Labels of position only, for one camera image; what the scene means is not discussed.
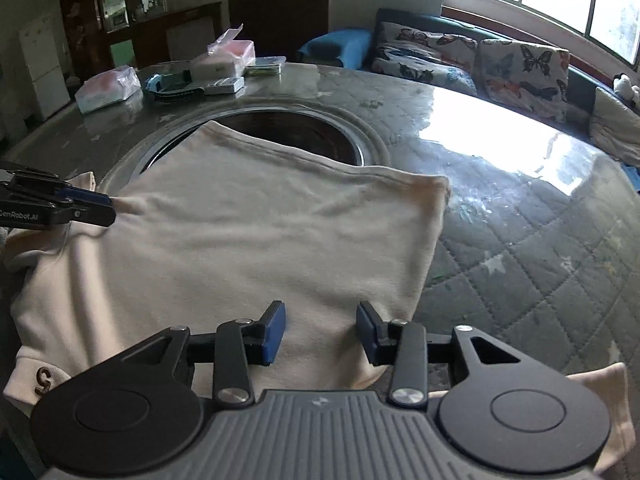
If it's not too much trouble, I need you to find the blue cushion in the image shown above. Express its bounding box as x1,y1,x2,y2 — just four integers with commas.
297,29,374,69

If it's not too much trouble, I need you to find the small clear plastic box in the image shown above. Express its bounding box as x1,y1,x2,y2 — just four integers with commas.
245,56,287,78

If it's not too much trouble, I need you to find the round black glass hotplate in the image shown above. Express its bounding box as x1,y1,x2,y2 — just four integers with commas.
97,97,392,197

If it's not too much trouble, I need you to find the dark teal sofa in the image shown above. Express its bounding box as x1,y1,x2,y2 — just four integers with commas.
369,7,640,171

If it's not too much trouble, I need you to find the white flat box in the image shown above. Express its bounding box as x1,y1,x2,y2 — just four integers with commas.
203,76,246,96

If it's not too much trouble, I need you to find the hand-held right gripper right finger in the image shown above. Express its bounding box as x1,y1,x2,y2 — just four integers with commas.
356,301,523,407

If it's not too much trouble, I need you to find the panda plush toy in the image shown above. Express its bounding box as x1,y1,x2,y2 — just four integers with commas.
613,73,640,107

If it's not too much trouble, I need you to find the plain grey pillow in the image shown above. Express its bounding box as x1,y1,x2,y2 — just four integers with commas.
589,86,640,167

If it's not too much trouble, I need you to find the dark wooden cabinet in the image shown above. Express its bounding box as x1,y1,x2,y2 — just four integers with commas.
57,0,224,80

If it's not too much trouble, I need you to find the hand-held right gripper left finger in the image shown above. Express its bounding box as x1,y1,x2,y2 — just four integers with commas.
121,301,287,407

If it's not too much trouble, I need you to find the dark wooden door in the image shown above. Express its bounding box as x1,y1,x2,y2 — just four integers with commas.
227,0,331,54

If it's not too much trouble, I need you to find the cream knit garment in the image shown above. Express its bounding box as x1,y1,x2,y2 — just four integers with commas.
2,121,628,476

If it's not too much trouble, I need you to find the white pink tissue pack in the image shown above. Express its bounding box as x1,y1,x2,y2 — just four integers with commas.
190,24,257,82

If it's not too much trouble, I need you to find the plastic wrapped pack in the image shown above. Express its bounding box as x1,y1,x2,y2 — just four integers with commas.
74,65,143,115

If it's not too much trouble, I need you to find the white cabinet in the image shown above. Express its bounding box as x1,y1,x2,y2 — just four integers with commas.
18,12,71,122

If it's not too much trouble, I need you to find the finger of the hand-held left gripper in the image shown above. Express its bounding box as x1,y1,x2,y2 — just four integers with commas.
50,205,117,230
0,160,114,207

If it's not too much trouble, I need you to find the butterfly print cushion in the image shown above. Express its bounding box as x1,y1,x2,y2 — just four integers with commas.
377,22,479,68
372,45,479,97
474,39,571,124

